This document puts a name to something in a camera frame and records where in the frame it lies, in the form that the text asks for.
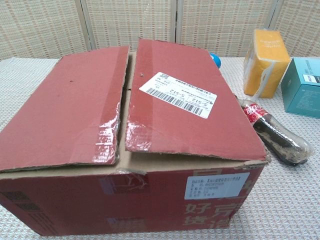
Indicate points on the red cardboard shipping box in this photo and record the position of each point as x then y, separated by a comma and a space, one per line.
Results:
75, 100

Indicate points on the orange package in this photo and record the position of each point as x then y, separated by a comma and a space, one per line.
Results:
268, 62

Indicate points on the teal speaker product box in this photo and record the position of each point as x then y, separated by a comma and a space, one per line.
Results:
302, 97

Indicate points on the blue detergent bottle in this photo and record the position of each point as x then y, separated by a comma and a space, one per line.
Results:
215, 60

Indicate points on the cola bottle with red label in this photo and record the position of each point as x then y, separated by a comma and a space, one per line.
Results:
275, 135

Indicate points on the woven folding screen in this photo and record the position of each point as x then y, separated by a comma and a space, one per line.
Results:
50, 27

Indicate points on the beige woven tablecloth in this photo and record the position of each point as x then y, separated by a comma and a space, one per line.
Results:
287, 200

